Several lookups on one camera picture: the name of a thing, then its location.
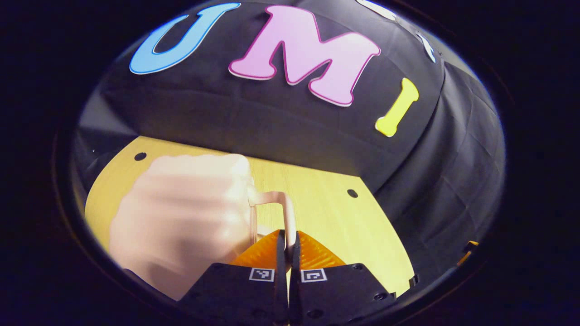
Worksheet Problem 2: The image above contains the black backdrop cloth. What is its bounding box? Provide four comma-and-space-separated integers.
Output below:
75, 0, 506, 290

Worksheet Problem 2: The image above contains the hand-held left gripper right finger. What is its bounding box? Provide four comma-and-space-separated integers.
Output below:
289, 230, 397, 325

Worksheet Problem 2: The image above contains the pink suitcase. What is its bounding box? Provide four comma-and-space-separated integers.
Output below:
109, 154, 298, 302

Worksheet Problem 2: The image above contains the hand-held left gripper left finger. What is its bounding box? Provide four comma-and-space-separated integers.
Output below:
179, 229, 289, 325

